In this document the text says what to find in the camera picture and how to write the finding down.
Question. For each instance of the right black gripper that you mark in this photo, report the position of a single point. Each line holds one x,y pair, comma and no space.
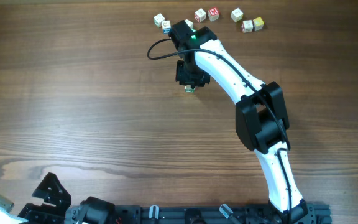
180,77

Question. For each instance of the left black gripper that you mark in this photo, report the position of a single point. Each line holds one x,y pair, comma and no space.
61,200

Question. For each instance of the green-sided picture block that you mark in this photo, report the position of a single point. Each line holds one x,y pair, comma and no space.
189,89

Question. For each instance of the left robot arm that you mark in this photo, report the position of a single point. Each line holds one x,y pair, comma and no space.
91,210

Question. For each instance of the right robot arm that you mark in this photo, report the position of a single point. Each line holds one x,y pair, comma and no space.
261,115

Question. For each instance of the red-sided block centre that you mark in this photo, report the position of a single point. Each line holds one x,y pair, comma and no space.
189,23

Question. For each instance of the blue-sided block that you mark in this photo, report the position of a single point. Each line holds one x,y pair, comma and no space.
166,27

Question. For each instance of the red-edged white block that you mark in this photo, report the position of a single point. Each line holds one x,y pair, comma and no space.
200,15

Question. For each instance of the green-edged block far left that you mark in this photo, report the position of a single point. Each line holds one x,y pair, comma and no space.
158,19

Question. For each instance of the red M block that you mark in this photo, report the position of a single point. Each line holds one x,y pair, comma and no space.
213,14

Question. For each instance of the red-sided white block right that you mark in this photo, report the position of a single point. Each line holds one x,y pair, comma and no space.
247,26

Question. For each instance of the plain white block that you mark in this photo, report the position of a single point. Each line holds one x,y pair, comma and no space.
237,15

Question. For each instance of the yellow block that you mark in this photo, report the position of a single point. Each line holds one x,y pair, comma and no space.
258,23

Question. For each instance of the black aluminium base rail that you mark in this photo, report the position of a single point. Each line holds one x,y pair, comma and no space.
257,213

